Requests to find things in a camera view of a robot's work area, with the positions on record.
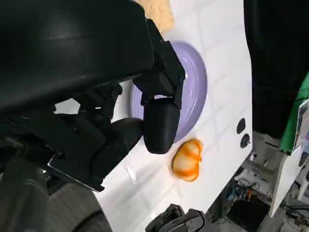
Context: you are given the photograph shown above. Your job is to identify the grey robot torso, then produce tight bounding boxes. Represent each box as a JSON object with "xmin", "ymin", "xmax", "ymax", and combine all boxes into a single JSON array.
[{"xmin": 0, "ymin": 157, "xmax": 113, "ymax": 232}]

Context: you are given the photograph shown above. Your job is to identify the printed paper sheet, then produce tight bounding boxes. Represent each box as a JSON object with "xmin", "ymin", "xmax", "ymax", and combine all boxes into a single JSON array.
[{"xmin": 291, "ymin": 98, "xmax": 309, "ymax": 153}]

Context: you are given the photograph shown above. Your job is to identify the white panel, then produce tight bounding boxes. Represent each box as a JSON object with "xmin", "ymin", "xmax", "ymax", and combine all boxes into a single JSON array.
[{"xmin": 268, "ymin": 145, "xmax": 309, "ymax": 218}]

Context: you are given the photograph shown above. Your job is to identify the small white tape piece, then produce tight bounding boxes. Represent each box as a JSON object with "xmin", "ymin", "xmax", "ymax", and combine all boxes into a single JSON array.
[{"xmin": 124, "ymin": 165, "xmax": 137, "ymax": 181}]

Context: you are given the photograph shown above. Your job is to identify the tangle of cables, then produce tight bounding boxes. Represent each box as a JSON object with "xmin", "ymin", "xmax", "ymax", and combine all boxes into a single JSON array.
[{"xmin": 231, "ymin": 175, "xmax": 258, "ymax": 202}]

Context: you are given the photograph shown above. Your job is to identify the black round table grommet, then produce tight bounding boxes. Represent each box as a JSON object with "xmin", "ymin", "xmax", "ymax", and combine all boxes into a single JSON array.
[
  {"xmin": 240, "ymin": 133, "xmax": 252, "ymax": 149},
  {"xmin": 237, "ymin": 118, "xmax": 247, "ymax": 135}
]

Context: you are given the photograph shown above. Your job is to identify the large black fabric cover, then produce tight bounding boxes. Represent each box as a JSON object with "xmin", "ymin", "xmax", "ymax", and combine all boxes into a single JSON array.
[{"xmin": 243, "ymin": 0, "xmax": 309, "ymax": 153}]

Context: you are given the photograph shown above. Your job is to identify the green board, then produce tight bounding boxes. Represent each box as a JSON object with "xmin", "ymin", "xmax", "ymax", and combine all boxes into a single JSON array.
[{"xmin": 279, "ymin": 91, "xmax": 309, "ymax": 153}]

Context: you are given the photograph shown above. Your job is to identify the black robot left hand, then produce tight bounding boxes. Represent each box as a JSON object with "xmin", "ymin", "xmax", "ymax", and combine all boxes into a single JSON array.
[{"xmin": 0, "ymin": 0, "xmax": 187, "ymax": 193}]

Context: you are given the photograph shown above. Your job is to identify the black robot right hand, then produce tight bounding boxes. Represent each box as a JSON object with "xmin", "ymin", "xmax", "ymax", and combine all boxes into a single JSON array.
[{"xmin": 144, "ymin": 203, "xmax": 206, "ymax": 232}]

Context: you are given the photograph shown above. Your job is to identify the orange toy bread roll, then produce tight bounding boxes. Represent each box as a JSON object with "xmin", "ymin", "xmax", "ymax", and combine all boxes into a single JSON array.
[{"xmin": 170, "ymin": 138, "xmax": 204, "ymax": 182}]

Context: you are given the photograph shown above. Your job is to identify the lilac plate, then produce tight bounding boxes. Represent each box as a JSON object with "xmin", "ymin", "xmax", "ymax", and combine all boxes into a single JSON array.
[{"xmin": 130, "ymin": 40, "xmax": 208, "ymax": 143}]

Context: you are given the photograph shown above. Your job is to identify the beige towel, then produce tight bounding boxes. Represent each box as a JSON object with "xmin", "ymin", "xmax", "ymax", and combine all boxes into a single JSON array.
[{"xmin": 136, "ymin": 0, "xmax": 175, "ymax": 32}]

